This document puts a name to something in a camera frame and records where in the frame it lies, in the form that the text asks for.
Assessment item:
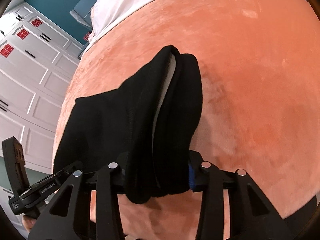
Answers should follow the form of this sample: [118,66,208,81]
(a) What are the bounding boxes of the grey blue chair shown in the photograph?
[70,0,97,30]

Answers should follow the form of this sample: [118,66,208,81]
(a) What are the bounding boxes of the white panelled wardrobe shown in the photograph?
[1,2,83,174]

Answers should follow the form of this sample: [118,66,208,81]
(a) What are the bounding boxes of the person's left hand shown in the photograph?
[22,215,36,232]

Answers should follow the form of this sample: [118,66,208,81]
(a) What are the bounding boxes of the orange plush bed blanket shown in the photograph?
[55,0,320,240]

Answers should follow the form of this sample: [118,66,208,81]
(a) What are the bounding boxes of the black pants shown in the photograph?
[53,46,203,204]

